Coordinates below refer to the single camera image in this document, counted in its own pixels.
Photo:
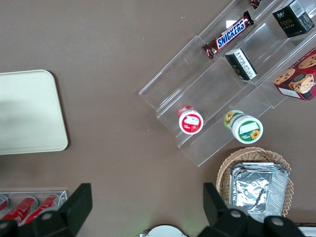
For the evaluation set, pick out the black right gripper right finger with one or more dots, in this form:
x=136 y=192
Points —
x=222 y=222

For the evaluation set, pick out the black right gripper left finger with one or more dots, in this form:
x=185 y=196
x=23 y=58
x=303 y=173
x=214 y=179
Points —
x=61 y=217

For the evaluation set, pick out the woven wicker basket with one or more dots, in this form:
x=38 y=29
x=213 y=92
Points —
x=225 y=170

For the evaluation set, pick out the cream plastic tray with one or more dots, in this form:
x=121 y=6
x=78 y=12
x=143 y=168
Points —
x=27 y=111

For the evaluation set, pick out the red cola can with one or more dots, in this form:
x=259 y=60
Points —
x=44 y=205
x=19 y=209

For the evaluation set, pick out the clear acrylic can holder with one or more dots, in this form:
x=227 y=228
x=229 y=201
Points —
x=32 y=193

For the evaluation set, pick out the aluminium foil container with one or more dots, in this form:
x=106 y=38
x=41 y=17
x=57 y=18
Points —
x=256 y=190

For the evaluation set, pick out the white round object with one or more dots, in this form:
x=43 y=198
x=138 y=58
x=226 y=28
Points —
x=164 y=232

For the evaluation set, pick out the green lidded sunflower jar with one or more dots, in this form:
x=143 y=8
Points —
x=247 y=128

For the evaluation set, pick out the red lidded strawberry jar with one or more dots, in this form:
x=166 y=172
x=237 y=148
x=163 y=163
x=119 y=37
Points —
x=190 y=122

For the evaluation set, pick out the clear acrylic stepped shelf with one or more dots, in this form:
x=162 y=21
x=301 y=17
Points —
x=209 y=89

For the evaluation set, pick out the small black tissue pack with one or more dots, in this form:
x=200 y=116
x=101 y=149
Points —
x=242 y=64

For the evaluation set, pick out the red chocolate chip cookie box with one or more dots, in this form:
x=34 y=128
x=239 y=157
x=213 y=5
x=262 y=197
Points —
x=300 y=79

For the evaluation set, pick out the Snickers chocolate bar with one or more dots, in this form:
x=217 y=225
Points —
x=229 y=35

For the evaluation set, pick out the black Face tissue box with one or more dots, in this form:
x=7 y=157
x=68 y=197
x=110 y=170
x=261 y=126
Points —
x=291 y=19

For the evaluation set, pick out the brown wrapped candy bar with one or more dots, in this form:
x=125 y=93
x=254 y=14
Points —
x=255 y=3

